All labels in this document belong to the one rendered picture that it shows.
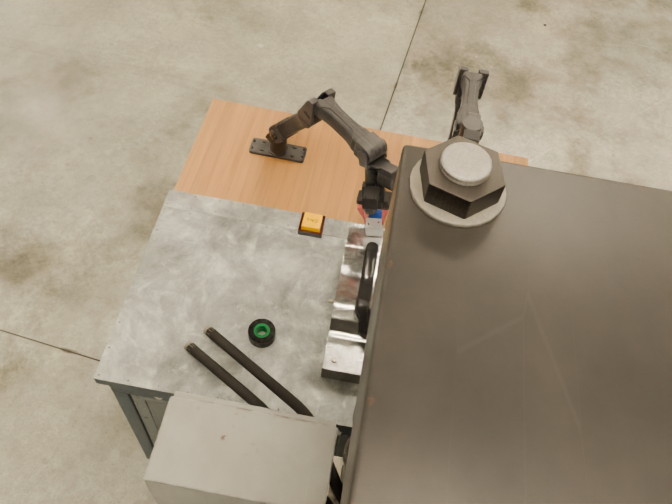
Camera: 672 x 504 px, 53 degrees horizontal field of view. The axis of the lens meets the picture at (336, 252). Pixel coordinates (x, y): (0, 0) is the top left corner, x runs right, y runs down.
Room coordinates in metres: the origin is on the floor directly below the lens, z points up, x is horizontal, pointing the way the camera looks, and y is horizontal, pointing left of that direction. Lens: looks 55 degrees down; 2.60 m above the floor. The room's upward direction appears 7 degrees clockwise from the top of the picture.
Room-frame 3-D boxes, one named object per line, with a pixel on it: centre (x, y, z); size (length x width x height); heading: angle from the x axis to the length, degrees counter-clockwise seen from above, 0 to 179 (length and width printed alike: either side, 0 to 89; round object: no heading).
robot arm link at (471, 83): (1.58, -0.34, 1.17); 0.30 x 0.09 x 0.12; 175
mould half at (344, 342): (1.04, -0.15, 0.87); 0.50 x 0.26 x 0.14; 177
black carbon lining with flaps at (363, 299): (1.06, -0.16, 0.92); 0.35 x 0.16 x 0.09; 177
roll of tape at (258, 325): (0.91, 0.19, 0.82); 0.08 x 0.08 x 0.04
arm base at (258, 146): (1.64, 0.25, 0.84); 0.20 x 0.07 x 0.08; 85
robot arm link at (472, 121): (1.42, -0.34, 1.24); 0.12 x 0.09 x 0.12; 175
